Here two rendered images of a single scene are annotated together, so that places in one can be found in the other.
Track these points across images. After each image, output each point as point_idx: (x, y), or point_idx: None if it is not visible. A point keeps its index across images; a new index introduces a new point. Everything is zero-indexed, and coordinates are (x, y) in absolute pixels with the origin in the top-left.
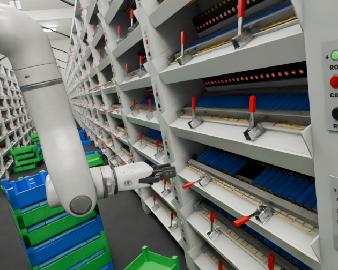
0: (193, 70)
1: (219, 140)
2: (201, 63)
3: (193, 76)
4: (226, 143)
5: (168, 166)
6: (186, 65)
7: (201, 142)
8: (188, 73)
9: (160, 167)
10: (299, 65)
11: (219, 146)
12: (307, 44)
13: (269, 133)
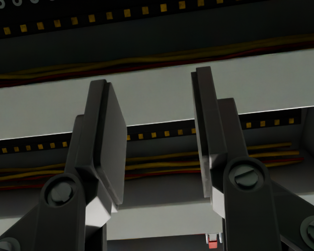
0: (155, 224)
1: (31, 125)
2: (115, 235)
3: (171, 211)
4: None
5: (195, 120)
6: (175, 235)
7: (161, 73)
8: (184, 219)
9: (202, 175)
10: (25, 139)
11: (43, 95)
12: None
13: None
